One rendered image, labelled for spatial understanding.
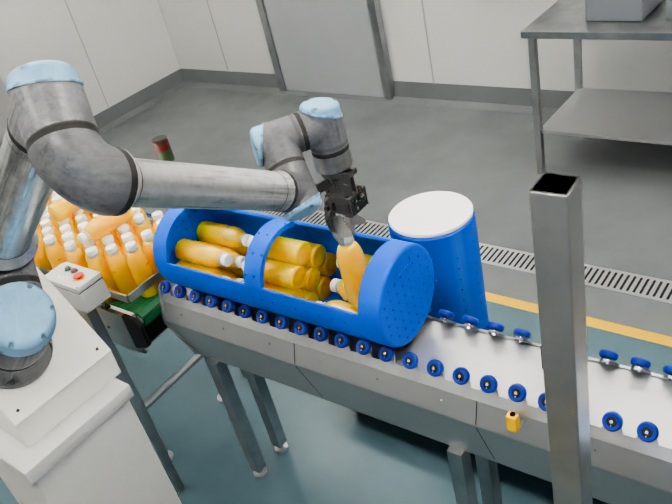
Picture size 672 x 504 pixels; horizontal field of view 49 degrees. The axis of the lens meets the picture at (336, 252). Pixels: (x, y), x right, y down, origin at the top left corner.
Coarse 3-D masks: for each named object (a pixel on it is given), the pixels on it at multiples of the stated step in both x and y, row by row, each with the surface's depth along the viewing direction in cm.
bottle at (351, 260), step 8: (352, 240) 186; (344, 248) 186; (352, 248) 186; (360, 248) 188; (344, 256) 186; (352, 256) 186; (360, 256) 187; (344, 264) 187; (352, 264) 187; (360, 264) 188; (344, 272) 189; (352, 272) 188; (360, 272) 189; (344, 280) 191; (352, 280) 190; (360, 280) 190; (352, 288) 191; (352, 296) 193; (352, 304) 195
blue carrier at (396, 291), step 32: (160, 224) 233; (192, 224) 245; (256, 224) 239; (288, 224) 213; (160, 256) 232; (256, 256) 208; (384, 256) 187; (416, 256) 194; (192, 288) 235; (224, 288) 220; (256, 288) 209; (384, 288) 184; (416, 288) 197; (320, 320) 200; (352, 320) 191; (384, 320) 187; (416, 320) 200
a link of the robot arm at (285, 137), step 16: (256, 128) 163; (272, 128) 163; (288, 128) 163; (304, 128) 163; (256, 144) 162; (272, 144) 162; (288, 144) 162; (304, 144) 165; (256, 160) 167; (272, 160) 162
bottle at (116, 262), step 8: (112, 256) 250; (120, 256) 251; (112, 264) 250; (120, 264) 251; (112, 272) 252; (120, 272) 252; (128, 272) 254; (120, 280) 254; (128, 280) 255; (120, 288) 256; (128, 288) 256
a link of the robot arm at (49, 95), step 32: (32, 64) 116; (64, 64) 118; (32, 96) 114; (64, 96) 115; (32, 128) 114; (64, 128) 113; (96, 128) 118; (0, 160) 129; (0, 192) 135; (32, 192) 133; (0, 224) 144; (32, 224) 146; (0, 256) 155; (32, 256) 161
